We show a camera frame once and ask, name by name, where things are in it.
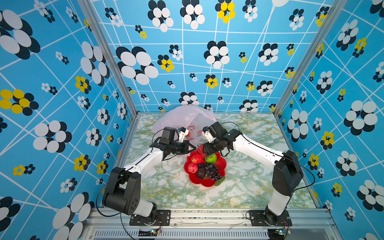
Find red dragon fruit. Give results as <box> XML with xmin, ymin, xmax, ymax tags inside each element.
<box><xmin>197</xmin><ymin>145</ymin><xmax>206</xmax><ymax>158</ymax></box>

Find red strawberry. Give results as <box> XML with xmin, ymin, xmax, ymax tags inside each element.
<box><xmin>191</xmin><ymin>154</ymin><xmax>205</xmax><ymax>165</ymax></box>

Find green custard apple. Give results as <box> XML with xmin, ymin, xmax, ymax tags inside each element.
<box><xmin>205</xmin><ymin>154</ymin><xmax>218</xmax><ymax>164</ymax></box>

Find pink red apple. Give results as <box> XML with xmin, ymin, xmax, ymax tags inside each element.
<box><xmin>187</xmin><ymin>163</ymin><xmax>199</xmax><ymax>174</ymax></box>

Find pink plastic bag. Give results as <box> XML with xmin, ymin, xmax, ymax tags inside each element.
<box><xmin>153</xmin><ymin>105</ymin><xmax>217</xmax><ymax>146</ymax></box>

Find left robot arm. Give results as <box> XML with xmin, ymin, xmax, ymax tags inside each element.
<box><xmin>102</xmin><ymin>127</ymin><xmax>196</xmax><ymax>224</ymax></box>

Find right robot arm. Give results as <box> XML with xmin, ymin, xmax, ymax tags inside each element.
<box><xmin>202</xmin><ymin>122</ymin><xmax>304</xmax><ymax>226</ymax></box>

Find dark purple grape bunch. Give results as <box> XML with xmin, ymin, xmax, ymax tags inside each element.
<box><xmin>198</xmin><ymin>163</ymin><xmax>222</xmax><ymax>181</ymax></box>

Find green leaf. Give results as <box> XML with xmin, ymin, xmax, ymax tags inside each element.
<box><xmin>215</xmin><ymin>177</ymin><xmax>225</xmax><ymax>186</ymax></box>

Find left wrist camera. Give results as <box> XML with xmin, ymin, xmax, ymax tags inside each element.
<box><xmin>178</xmin><ymin>127</ymin><xmax>189</xmax><ymax>143</ymax></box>

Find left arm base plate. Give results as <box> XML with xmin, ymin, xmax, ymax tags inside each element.
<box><xmin>129</xmin><ymin>210</ymin><xmax>171</xmax><ymax>226</ymax></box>

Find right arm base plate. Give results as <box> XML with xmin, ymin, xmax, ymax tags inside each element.
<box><xmin>246</xmin><ymin>209</ymin><xmax>293</xmax><ymax>227</ymax></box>

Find aluminium front rail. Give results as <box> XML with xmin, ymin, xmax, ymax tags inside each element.
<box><xmin>81</xmin><ymin>208</ymin><xmax>342</xmax><ymax>240</ymax></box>

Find left aluminium corner post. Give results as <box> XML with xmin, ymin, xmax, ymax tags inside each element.
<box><xmin>79</xmin><ymin>0</ymin><xmax>138</xmax><ymax>118</ymax></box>

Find aluminium corner post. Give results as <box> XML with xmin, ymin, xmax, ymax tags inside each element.
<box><xmin>274</xmin><ymin>0</ymin><xmax>347</xmax><ymax>119</ymax></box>
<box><xmin>79</xmin><ymin>0</ymin><xmax>138</xmax><ymax>118</ymax></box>

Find right aluminium corner post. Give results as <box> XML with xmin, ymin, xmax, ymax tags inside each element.
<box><xmin>274</xmin><ymin>0</ymin><xmax>347</xmax><ymax>119</ymax></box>

